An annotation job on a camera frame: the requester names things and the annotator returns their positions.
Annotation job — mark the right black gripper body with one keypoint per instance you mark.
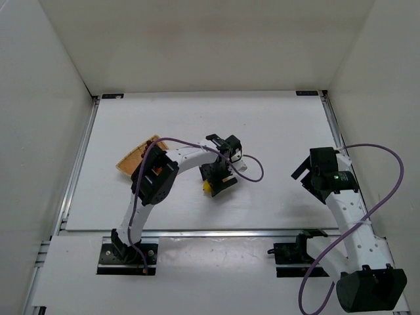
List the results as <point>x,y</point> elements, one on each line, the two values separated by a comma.
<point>308,177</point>

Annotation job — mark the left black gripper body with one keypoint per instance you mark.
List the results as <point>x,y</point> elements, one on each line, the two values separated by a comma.
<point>222,184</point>

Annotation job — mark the fake yellow lemon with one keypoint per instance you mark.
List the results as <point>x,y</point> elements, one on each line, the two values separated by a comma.
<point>207,187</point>

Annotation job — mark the dark red fake grapes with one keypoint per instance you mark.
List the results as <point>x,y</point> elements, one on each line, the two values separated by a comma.
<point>144,147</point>

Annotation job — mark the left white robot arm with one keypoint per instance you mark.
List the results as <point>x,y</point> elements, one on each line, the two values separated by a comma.
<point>154,177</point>

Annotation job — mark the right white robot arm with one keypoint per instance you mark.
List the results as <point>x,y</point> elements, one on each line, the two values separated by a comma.
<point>363,277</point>

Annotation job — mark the woven triangular fruit basket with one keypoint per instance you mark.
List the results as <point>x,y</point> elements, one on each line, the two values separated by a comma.
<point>132,160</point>

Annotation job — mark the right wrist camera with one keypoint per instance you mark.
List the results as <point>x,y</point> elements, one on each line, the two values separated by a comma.
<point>343,160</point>

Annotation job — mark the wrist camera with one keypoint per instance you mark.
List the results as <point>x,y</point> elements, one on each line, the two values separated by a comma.
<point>230,147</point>
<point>343,160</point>

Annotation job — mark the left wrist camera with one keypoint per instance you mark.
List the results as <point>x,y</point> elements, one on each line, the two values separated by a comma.
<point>230,147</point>

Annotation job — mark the right aluminium rail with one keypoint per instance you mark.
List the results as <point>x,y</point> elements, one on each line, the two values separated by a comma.
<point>331,119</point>

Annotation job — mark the aluminium rail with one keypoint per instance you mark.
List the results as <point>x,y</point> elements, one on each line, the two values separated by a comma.
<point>76,169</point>
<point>283,232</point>
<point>331,119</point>

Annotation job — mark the right corner bracket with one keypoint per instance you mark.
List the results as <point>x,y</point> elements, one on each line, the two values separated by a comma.
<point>306,93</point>

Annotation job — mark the corner bracket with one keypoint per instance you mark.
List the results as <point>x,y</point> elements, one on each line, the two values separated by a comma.
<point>306,93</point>
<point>111,96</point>

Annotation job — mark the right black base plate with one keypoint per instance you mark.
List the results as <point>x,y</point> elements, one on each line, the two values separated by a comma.
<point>290,261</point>

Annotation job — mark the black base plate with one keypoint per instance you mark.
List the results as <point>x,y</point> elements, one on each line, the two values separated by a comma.
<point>110,263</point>
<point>290,261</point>

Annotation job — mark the front aluminium rail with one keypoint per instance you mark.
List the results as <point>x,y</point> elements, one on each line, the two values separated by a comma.
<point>283,232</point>

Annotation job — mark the left corner bracket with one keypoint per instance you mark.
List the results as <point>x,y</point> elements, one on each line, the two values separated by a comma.
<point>111,96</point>

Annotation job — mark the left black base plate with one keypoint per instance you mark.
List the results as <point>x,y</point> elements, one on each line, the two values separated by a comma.
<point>110,263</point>

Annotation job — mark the left aluminium rail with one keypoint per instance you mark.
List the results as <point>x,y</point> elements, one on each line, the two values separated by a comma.
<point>76,169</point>

